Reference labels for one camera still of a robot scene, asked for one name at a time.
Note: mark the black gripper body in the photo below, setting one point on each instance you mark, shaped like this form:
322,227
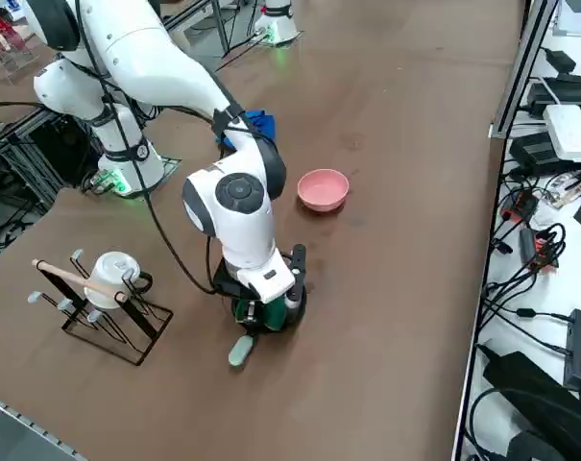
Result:
225,283

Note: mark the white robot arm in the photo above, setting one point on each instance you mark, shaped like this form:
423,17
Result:
242,225
283,29

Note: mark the pink bowl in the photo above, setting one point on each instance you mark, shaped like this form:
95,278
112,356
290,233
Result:
323,192

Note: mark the white mug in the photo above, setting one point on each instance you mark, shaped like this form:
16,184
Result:
112,266

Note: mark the blue cloth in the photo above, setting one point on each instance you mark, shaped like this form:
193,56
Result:
266,126

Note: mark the orange and black connector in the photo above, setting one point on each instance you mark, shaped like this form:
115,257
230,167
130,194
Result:
544,254
515,211

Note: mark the clear acrylic shelf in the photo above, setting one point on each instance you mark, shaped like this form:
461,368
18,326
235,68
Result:
7,57

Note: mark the printed packet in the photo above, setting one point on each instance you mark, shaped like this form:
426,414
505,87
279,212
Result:
571,187

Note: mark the white router box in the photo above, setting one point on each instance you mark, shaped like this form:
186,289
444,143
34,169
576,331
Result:
571,132

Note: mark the long black device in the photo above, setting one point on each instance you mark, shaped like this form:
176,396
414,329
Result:
571,86

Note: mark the small black power adapter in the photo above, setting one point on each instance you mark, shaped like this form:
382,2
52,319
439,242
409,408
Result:
561,60

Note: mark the black metal frame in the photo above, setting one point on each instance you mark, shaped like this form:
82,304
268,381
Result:
55,149

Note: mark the aluminium rail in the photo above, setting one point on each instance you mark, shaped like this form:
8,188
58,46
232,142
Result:
26,422

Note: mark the aluminium profile post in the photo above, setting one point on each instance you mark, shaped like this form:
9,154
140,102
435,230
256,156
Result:
520,72

